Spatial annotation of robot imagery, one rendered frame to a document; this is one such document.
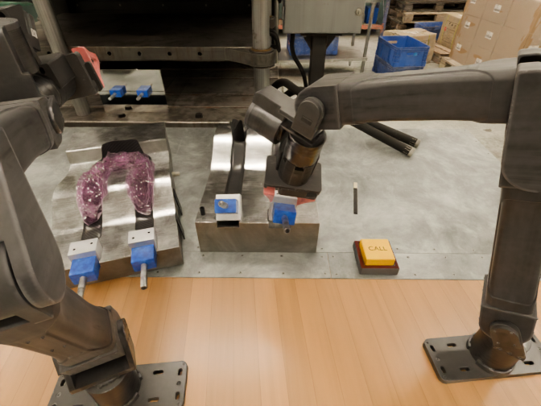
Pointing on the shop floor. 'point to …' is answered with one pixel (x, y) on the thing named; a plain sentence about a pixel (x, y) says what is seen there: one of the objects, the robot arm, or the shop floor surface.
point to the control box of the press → (320, 28)
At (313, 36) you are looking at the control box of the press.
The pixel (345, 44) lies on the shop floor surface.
